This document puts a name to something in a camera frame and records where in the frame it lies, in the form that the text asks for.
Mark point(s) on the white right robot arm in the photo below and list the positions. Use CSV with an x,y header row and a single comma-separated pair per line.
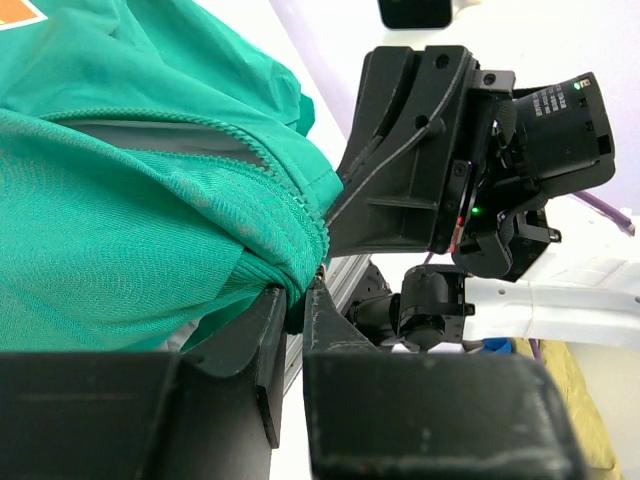
x,y
582,289

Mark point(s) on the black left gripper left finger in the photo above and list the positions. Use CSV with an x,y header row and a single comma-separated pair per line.
x,y
246,361

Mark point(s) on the khaki cloth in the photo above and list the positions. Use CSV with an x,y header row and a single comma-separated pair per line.
x,y
587,422

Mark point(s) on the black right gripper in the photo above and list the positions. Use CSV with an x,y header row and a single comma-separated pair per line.
x,y
396,166

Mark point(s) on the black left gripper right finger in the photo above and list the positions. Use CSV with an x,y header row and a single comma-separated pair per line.
x,y
325,328

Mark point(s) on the green varsity jacket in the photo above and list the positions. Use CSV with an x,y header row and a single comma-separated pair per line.
x,y
156,175

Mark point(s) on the aluminium table edge rail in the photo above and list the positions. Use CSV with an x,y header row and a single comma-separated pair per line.
x,y
341,279

